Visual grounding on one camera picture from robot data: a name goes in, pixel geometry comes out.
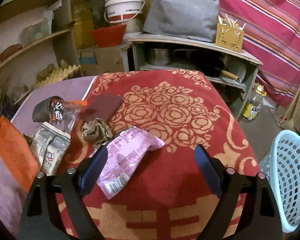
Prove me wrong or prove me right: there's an orange snack bag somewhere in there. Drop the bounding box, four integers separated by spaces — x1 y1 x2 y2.
0 115 40 192

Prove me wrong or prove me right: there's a grey printed snack bag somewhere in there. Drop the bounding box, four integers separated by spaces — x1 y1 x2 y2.
30 122 71 176

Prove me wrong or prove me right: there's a brown paper ball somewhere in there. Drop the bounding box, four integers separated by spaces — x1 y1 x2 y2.
82 118 113 150

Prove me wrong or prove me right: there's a pink snack wrapper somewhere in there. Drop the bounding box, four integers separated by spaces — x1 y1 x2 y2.
97 127 165 199

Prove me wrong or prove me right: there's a purple table cloth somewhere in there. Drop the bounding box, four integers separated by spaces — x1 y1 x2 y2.
0 75 99 240

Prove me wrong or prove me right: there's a light blue plastic basket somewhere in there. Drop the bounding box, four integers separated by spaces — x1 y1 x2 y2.
260 130 300 233

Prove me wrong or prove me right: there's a red floral table cloth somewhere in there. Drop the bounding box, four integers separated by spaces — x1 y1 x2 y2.
55 69 262 240

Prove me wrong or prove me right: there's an oil bottle on floor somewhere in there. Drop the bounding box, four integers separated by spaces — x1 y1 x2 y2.
242 83 267 120

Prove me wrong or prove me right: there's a dark grey crumpled wrapper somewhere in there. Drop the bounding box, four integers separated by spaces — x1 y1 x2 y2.
32 96 55 122

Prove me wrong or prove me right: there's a clear orange plastic wrapper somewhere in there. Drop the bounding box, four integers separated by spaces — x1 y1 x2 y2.
49 98 88 134

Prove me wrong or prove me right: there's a dark red scouring pad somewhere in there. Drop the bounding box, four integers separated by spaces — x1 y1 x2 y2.
79 94 123 124

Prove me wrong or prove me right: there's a grey low shelf cabinet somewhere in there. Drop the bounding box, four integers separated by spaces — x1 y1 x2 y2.
129 34 263 118

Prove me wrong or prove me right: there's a yellow egg tray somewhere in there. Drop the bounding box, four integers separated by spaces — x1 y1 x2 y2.
32 65 81 90

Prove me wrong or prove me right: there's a cardboard box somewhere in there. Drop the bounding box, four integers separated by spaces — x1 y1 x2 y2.
78 47 125 76

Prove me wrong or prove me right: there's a yellow utensil holder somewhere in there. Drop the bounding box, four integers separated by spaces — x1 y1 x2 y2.
215 14 246 53

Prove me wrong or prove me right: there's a steel pot in cabinet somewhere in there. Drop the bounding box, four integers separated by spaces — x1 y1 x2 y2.
148 48 171 66

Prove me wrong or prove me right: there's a striped red curtain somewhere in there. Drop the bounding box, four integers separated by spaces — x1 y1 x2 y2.
219 0 300 107

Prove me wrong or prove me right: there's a red plastic basket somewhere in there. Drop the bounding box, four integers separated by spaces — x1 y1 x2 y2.
90 24 127 48

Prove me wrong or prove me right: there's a yellow cooking oil jug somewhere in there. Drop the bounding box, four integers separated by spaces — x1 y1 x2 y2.
70 0 95 49

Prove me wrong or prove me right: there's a white plastic bucket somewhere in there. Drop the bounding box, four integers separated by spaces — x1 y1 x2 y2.
104 0 145 24

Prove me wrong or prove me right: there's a wooden handled pan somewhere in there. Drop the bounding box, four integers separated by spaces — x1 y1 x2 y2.
196 56 241 83

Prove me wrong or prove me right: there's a wooden wall shelf unit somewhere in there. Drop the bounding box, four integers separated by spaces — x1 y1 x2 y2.
0 0 81 106

